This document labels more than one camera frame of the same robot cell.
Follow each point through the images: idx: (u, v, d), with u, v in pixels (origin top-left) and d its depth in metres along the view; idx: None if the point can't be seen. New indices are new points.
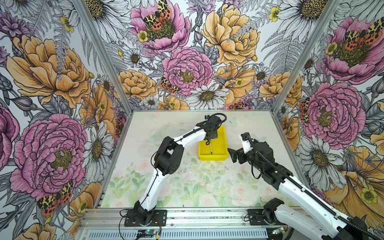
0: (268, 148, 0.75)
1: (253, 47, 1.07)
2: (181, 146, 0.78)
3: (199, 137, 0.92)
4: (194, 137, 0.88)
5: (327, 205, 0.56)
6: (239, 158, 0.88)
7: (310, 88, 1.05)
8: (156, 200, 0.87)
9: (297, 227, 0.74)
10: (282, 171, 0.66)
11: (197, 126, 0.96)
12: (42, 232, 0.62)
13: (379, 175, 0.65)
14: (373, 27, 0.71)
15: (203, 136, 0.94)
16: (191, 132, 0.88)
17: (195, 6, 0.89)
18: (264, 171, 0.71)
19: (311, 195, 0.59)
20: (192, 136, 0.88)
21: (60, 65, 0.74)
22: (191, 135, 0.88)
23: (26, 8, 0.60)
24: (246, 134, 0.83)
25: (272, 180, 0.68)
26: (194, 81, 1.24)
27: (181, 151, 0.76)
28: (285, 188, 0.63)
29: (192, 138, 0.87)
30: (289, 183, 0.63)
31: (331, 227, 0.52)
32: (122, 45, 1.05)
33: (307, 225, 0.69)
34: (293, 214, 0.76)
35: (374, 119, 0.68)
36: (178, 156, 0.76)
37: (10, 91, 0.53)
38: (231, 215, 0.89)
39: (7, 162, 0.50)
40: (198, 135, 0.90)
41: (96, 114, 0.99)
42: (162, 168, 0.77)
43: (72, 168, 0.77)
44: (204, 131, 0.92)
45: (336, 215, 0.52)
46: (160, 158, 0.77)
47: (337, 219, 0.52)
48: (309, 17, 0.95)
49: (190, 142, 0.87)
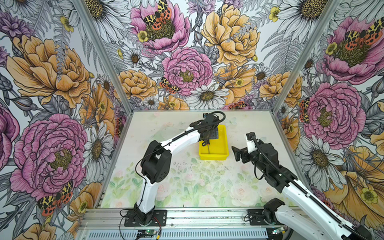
0: (272, 151, 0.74)
1: (253, 47, 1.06)
2: (167, 151, 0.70)
3: (191, 139, 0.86)
4: (185, 140, 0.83)
5: (331, 212, 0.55)
6: (242, 157, 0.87)
7: (310, 88, 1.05)
8: (153, 202, 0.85)
9: (297, 228, 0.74)
10: (286, 175, 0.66)
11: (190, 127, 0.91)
12: (42, 232, 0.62)
13: (379, 175, 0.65)
14: (373, 27, 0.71)
15: (197, 138, 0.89)
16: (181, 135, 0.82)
17: (195, 6, 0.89)
18: (268, 174, 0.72)
19: (316, 201, 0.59)
20: (183, 139, 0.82)
21: (60, 65, 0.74)
22: (181, 139, 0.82)
23: (26, 8, 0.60)
24: (251, 134, 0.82)
25: (277, 182, 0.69)
26: (194, 81, 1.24)
27: (168, 158, 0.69)
28: (290, 192, 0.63)
29: (182, 141, 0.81)
30: (293, 186, 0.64)
31: (334, 234, 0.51)
32: (122, 45, 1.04)
33: (308, 229, 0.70)
34: (294, 216, 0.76)
35: (374, 119, 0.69)
36: (169, 161, 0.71)
37: (10, 91, 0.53)
38: (231, 215, 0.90)
39: (7, 162, 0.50)
40: (191, 138, 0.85)
41: (96, 114, 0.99)
42: (149, 175, 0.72)
43: (72, 168, 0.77)
44: (198, 133, 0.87)
45: (341, 223, 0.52)
46: (147, 165, 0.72)
47: (342, 227, 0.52)
48: (309, 17, 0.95)
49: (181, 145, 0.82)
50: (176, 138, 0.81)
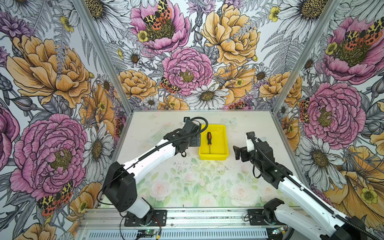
0: (267, 147, 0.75)
1: (253, 47, 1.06)
2: (130, 177, 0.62)
3: (164, 155, 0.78)
4: (155, 158, 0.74)
5: (325, 205, 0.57)
6: (242, 155, 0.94)
7: (310, 88, 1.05)
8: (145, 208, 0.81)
9: (296, 226, 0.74)
10: (281, 170, 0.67)
11: (164, 140, 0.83)
12: (42, 232, 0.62)
13: (379, 175, 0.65)
14: (373, 27, 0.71)
15: (172, 152, 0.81)
16: (149, 152, 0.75)
17: (195, 6, 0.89)
18: (264, 171, 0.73)
19: (310, 194, 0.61)
20: (151, 157, 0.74)
21: (60, 65, 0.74)
22: (149, 157, 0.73)
23: (26, 8, 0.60)
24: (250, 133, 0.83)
25: (272, 178, 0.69)
26: (194, 81, 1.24)
27: (130, 184, 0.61)
28: (285, 186, 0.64)
29: (151, 159, 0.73)
30: (287, 179, 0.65)
31: (328, 225, 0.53)
32: (122, 45, 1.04)
33: (305, 224, 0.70)
34: (293, 214, 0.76)
35: (374, 119, 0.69)
36: (132, 186, 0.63)
37: (9, 91, 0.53)
38: (231, 215, 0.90)
39: (7, 162, 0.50)
40: (163, 154, 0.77)
41: (96, 114, 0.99)
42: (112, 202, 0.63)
43: (72, 168, 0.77)
44: (173, 147, 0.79)
45: (334, 214, 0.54)
46: (108, 192, 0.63)
47: (335, 218, 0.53)
48: (309, 17, 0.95)
49: (149, 165, 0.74)
50: (143, 157, 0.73)
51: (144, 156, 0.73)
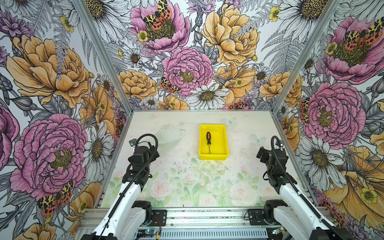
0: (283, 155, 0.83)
1: (253, 47, 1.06)
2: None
3: (133, 196, 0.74)
4: (126, 203, 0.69)
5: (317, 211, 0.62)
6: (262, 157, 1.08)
7: (310, 88, 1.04)
8: (142, 218, 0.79)
9: (288, 227, 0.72)
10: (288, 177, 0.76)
11: (125, 183, 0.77)
12: (42, 232, 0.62)
13: (379, 175, 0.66)
14: (373, 27, 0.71)
15: (139, 189, 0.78)
16: (118, 201, 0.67)
17: (195, 6, 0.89)
18: (271, 175, 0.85)
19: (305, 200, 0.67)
20: (123, 205, 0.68)
21: (60, 65, 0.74)
22: (121, 207, 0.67)
23: (26, 8, 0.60)
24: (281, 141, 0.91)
25: (275, 184, 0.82)
26: (194, 81, 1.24)
27: None
28: (285, 191, 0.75)
29: (123, 208, 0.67)
30: (289, 185, 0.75)
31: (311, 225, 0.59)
32: (122, 45, 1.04)
33: (298, 228, 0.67)
34: (290, 216, 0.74)
35: (374, 119, 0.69)
36: None
37: (9, 91, 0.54)
38: (231, 215, 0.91)
39: (7, 162, 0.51)
40: (132, 196, 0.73)
41: (96, 114, 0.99)
42: None
43: (72, 168, 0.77)
44: (138, 184, 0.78)
45: (320, 218, 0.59)
46: None
47: (320, 222, 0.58)
48: (309, 17, 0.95)
49: (124, 214, 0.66)
50: (113, 211, 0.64)
51: (114, 210, 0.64)
